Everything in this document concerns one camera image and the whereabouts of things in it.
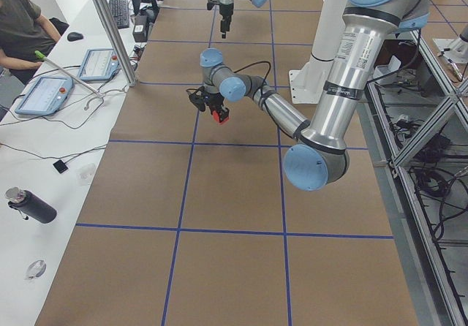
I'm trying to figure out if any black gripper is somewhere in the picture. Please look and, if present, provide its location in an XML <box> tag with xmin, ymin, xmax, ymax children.
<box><xmin>203</xmin><ymin>92</ymin><xmax>230</xmax><ymax>122</ymax></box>
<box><xmin>219</xmin><ymin>3</ymin><xmax>234</xmax><ymax>39</ymax></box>

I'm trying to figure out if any red block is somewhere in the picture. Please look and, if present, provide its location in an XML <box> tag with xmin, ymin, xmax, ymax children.
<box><xmin>212</xmin><ymin>110</ymin><xmax>229</xmax><ymax>124</ymax></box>

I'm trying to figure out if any black power adapter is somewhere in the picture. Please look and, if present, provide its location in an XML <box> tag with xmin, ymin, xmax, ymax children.
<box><xmin>132</xmin><ymin>15</ymin><xmax>148</xmax><ymax>42</ymax></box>

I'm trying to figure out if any black keyboard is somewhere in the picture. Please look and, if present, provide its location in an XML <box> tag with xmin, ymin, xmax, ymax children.
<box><xmin>108</xmin><ymin>0</ymin><xmax>129</xmax><ymax>29</ymax></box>

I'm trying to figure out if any brown paper table mat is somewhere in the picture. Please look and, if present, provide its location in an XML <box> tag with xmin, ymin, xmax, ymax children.
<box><xmin>37</xmin><ymin>0</ymin><xmax>418</xmax><ymax>325</ymax></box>

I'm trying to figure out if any far teach pendant tablet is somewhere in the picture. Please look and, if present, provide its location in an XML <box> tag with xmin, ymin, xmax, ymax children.
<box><xmin>78</xmin><ymin>48</ymin><xmax>119</xmax><ymax>83</ymax></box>

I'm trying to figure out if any teach pendant tablet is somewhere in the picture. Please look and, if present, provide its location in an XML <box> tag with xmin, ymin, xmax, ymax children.
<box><xmin>78</xmin><ymin>48</ymin><xmax>119</xmax><ymax>83</ymax></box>
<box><xmin>15</xmin><ymin>77</ymin><xmax>74</xmax><ymax>116</ymax></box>

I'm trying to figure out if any clear plastic packet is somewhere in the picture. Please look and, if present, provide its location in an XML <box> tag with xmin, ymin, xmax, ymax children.
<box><xmin>77</xmin><ymin>163</ymin><xmax>97</xmax><ymax>186</ymax></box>

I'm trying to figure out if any black computer mouse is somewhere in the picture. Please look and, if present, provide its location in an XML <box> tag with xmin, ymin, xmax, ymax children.
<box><xmin>67</xmin><ymin>31</ymin><xmax>84</xmax><ymax>42</ymax></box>

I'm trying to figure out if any small black square pad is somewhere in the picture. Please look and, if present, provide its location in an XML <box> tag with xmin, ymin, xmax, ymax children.
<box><xmin>53</xmin><ymin>159</ymin><xmax>69</xmax><ymax>174</ymax></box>

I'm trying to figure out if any near teach pendant tablet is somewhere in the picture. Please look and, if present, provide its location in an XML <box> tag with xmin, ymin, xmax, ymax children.
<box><xmin>15</xmin><ymin>77</ymin><xmax>74</xmax><ymax>116</ymax></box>

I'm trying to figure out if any white box on shelf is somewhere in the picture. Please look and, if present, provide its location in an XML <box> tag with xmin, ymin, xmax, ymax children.
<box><xmin>372</xmin><ymin>56</ymin><xmax>401</xmax><ymax>85</ymax></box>

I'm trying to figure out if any green tipped metal rod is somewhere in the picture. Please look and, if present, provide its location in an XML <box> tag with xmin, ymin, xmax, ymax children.
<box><xmin>34</xmin><ymin>50</ymin><xmax>104</xmax><ymax>99</ymax></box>

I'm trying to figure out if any seated person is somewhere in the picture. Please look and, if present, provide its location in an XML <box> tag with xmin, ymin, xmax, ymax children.
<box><xmin>1</xmin><ymin>0</ymin><xmax>61</xmax><ymax>85</ymax></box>

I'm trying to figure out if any black water bottle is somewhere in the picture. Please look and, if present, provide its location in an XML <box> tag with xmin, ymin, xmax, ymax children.
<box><xmin>5</xmin><ymin>187</ymin><xmax>57</xmax><ymax>224</ymax></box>

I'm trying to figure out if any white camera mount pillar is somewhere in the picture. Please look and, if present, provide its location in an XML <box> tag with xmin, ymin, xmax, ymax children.
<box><xmin>289</xmin><ymin>0</ymin><xmax>347</xmax><ymax>105</ymax></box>

